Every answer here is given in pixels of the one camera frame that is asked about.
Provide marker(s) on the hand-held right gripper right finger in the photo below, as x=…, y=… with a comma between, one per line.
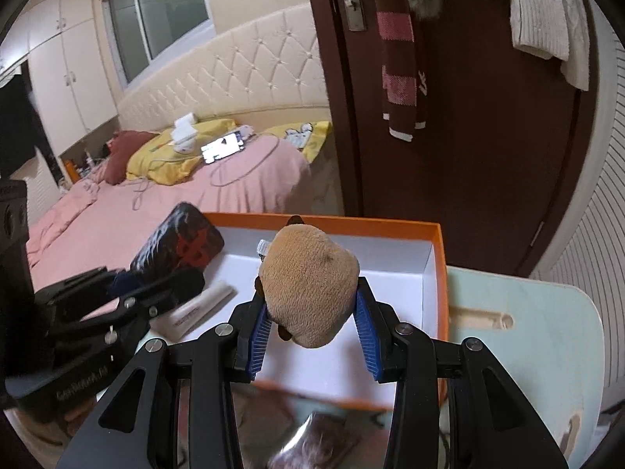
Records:
x=366, y=342

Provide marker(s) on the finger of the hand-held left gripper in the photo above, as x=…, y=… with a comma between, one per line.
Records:
x=73, y=286
x=176, y=286

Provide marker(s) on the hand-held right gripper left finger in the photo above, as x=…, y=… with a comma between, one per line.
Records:
x=259, y=342

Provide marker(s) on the white cream tube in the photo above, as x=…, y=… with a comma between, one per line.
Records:
x=200, y=310

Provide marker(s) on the black red patterned pouch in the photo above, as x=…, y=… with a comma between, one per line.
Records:
x=180, y=239

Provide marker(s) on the orange cardboard box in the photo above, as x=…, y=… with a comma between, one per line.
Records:
x=400, y=278

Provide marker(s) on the brown plush toy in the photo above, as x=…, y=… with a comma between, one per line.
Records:
x=312, y=278

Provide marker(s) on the brown snack packet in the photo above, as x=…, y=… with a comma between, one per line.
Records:
x=317, y=442

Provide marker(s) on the pink bed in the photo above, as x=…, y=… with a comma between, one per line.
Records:
x=97, y=224

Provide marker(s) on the plain yellow pillow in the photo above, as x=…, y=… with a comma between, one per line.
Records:
x=156, y=161

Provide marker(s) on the dark red pillow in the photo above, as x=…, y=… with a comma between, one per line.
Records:
x=127, y=154

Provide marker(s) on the smartphone with lit screen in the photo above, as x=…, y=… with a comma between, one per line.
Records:
x=222, y=148

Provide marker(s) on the white tissue pack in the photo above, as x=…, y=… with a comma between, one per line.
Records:
x=184, y=129

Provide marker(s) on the dark hanging cloth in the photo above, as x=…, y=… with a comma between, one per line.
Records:
x=19, y=127

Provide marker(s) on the yellow cartoon print pillow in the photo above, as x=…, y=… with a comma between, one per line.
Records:
x=312, y=139

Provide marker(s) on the cream wardrobe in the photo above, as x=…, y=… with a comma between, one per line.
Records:
x=73, y=68

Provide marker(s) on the dark brown wooden door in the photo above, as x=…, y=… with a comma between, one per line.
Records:
x=488, y=156

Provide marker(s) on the cream tufted headboard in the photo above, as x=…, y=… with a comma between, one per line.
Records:
x=244, y=73

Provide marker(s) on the white louvered panel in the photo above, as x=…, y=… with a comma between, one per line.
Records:
x=600, y=254

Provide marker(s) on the window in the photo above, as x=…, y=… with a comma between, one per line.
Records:
x=166, y=10

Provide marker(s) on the maroon pink striped scarf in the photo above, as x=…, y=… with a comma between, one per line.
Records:
x=398, y=58

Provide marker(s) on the white knitted sweater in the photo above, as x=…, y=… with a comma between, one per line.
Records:
x=542, y=14

